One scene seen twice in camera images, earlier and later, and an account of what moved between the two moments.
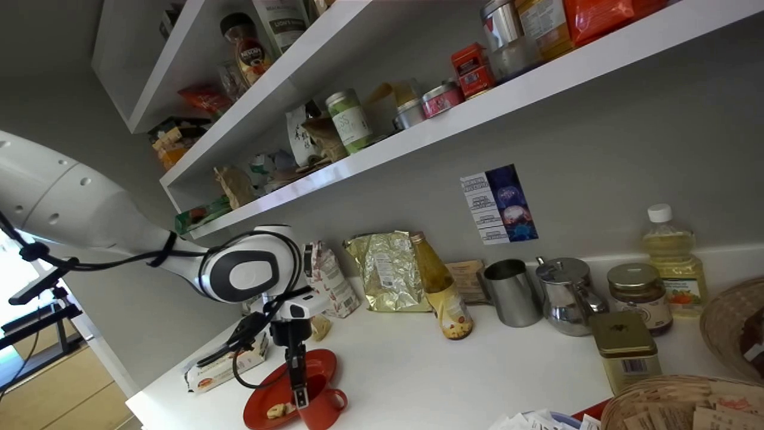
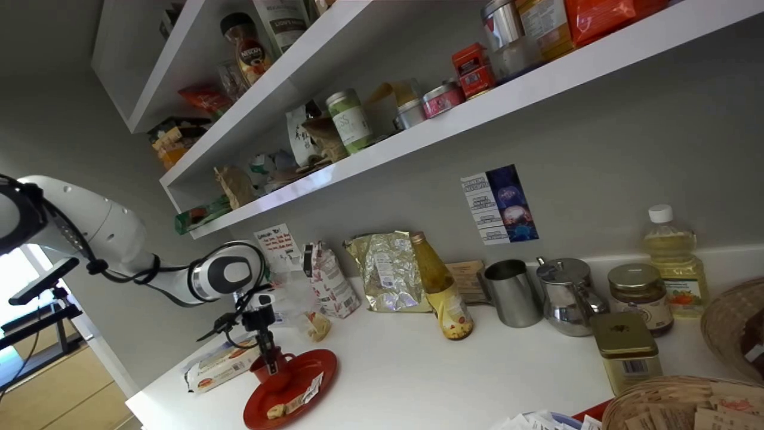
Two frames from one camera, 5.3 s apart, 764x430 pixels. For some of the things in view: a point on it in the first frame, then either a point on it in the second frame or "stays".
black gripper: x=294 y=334 → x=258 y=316
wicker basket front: x=685 y=403 stays
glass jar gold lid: x=641 y=288 stays
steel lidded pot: x=569 y=296 stays
